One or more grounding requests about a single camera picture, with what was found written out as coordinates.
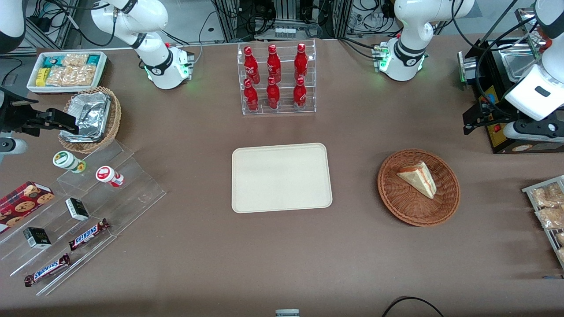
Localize black sandwich press machine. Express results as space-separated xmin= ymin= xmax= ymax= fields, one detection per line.
xmin=457 ymin=39 xmax=564 ymax=155

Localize beige rectangular plastic tray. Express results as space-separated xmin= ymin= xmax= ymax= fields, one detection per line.
xmin=232 ymin=143 xmax=333 ymax=214

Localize red cookie box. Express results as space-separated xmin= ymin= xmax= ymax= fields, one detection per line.
xmin=0 ymin=181 xmax=56 ymax=234

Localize Snickers chocolate bar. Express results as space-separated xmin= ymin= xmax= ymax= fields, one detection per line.
xmin=68 ymin=218 xmax=110 ymax=251
xmin=24 ymin=253 xmax=71 ymax=287

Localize red lid yogurt cup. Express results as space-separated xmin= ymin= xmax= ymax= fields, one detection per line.
xmin=96 ymin=166 xmax=125 ymax=188

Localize triangular sandwich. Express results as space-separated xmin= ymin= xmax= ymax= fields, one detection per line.
xmin=397 ymin=161 xmax=438 ymax=199

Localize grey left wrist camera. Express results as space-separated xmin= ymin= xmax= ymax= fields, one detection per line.
xmin=504 ymin=122 xmax=564 ymax=143

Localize tan wicker basket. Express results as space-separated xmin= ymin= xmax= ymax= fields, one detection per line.
xmin=58 ymin=86 xmax=122 ymax=154

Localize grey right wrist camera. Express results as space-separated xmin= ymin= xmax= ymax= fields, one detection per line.
xmin=0 ymin=138 xmax=28 ymax=164

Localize aluminium profile frame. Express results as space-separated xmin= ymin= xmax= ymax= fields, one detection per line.
xmin=214 ymin=0 xmax=353 ymax=42

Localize tray of packaged pastries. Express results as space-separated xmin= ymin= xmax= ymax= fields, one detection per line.
xmin=522 ymin=175 xmax=564 ymax=269

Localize green lid yogurt cup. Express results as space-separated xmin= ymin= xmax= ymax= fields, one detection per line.
xmin=53 ymin=151 xmax=87 ymax=173

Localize small clear cookie bag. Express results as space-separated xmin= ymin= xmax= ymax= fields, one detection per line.
xmin=62 ymin=54 xmax=89 ymax=68

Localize round brown wicker basket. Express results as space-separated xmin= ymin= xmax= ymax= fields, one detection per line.
xmin=377 ymin=149 xmax=461 ymax=227

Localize white rectangular snack bin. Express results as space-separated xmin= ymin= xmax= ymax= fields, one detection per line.
xmin=26 ymin=51 xmax=108 ymax=94

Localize clear bag of pastries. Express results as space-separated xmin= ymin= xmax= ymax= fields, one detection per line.
xmin=530 ymin=183 xmax=564 ymax=207
xmin=535 ymin=206 xmax=564 ymax=229

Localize black cable loop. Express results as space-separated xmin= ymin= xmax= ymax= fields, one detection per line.
xmin=381 ymin=296 xmax=445 ymax=317

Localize large clear cookie bag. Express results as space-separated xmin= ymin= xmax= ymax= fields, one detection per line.
xmin=45 ymin=65 xmax=97 ymax=87

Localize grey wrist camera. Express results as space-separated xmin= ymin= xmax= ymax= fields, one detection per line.
xmin=504 ymin=122 xmax=564 ymax=143
xmin=0 ymin=138 xmax=28 ymax=164

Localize small black box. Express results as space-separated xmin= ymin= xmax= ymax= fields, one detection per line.
xmin=23 ymin=227 xmax=52 ymax=249
xmin=65 ymin=198 xmax=90 ymax=221

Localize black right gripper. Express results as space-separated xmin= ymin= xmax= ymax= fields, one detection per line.
xmin=0 ymin=88 xmax=80 ymax=135

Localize shiny metal tray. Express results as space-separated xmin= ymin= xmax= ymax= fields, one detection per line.
xmin=515 ymin=8 xmax=547 ymax=44

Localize clear acrylic step stand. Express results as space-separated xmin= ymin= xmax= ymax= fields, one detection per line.
xmin=0 ymin=140 xmax=167 ymax=296

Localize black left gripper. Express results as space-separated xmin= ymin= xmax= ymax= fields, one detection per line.
xmin=463 ymin=104 xmax=564 ymax=135

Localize stacked aluminium foil containers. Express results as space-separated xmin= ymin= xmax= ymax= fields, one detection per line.
xmin=61 ymin=92 xmax=111 ymax=143

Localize red cola bottle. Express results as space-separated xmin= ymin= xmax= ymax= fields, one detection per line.
xmin=294 ymin=43 xmax=309 ymax=81
xmin=266 ymin=77 xmax=281 ymax=110
xmin=293 ymin=77 xmax=308 ymax=109
xmin=267 ymin=44 xmax=282 ymax=82
xmin=243 ymin=78 xmax=260 ymax=111
xmin=244 ymin=46 xmax=260 ymax=83

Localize clear acrylic bottle rack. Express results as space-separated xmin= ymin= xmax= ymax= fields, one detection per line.
xmin=237 ymin=40 xmax=317 ymax=116

